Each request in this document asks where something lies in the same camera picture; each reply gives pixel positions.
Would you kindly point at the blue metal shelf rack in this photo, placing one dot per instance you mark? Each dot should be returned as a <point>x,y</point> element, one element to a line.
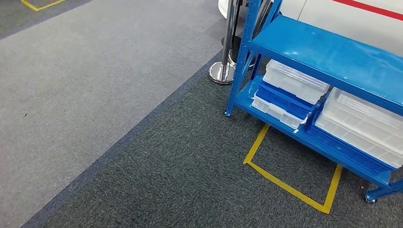
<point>314,53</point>

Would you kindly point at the yellow floor tape line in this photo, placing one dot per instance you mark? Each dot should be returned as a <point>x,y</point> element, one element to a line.
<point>283,184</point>
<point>334,185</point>

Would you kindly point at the white car with red stripe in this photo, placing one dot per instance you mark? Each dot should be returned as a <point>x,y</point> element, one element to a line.
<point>346,22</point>

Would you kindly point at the yellow floor tape square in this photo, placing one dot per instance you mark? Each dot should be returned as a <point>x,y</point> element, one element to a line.
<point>37,8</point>

